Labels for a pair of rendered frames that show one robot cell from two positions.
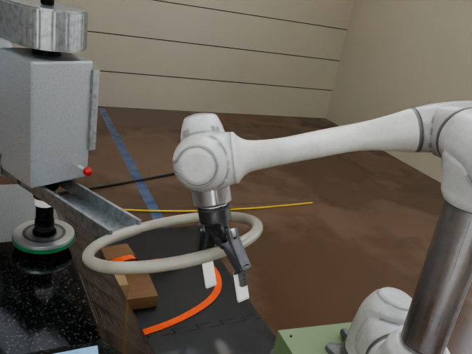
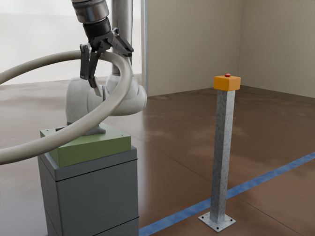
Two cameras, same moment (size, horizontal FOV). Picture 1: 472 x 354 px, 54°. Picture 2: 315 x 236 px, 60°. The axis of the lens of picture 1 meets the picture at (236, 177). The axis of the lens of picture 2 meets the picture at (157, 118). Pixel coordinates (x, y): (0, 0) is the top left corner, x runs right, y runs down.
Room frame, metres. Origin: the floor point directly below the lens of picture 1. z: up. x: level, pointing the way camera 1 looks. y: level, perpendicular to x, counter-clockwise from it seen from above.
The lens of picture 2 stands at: (0.90, 0.86, 1.33)
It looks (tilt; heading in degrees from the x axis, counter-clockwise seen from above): 17 degrees down; 263
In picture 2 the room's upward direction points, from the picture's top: straight up
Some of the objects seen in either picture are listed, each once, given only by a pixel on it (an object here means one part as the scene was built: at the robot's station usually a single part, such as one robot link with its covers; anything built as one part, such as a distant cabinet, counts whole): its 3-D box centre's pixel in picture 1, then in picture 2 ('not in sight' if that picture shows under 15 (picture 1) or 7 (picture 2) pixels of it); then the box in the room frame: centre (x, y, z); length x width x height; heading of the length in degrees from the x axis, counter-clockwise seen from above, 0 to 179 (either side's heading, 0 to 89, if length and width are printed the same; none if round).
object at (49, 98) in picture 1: (33, 113); not in sight; (1.55, 0.74, 1.32); 0.36 x 0.22 x 0.45; 54
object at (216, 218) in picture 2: not in sight; (221, 154); (0.24, -0.81, 0.54); 0.20 x 0.20 x 1.09; 29
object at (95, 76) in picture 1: (87, 108); not in sight; (1.55, 0.55, 1.37); 0.08 x 0.03 x 0.28; 54
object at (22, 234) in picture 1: (44, 233); not in sight; (1.50, 0.67, 0.88); 0.21 x 0.21 x 0.01
